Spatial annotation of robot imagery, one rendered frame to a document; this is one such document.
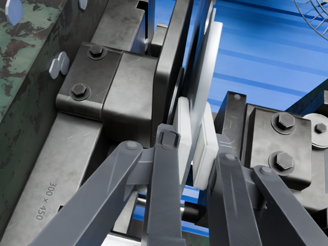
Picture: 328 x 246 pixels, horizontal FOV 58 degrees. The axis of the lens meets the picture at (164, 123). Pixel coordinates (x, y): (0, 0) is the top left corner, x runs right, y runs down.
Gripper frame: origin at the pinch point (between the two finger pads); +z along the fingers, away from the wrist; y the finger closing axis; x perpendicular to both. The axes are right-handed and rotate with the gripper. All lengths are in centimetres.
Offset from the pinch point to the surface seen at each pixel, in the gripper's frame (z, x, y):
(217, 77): 175, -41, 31
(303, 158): 17.2, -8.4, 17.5
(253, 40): 205, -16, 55
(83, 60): 18.1, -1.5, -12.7
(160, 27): 44.7, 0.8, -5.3
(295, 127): 20.5, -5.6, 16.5
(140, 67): 18.1, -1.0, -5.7
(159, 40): 41.8, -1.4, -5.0
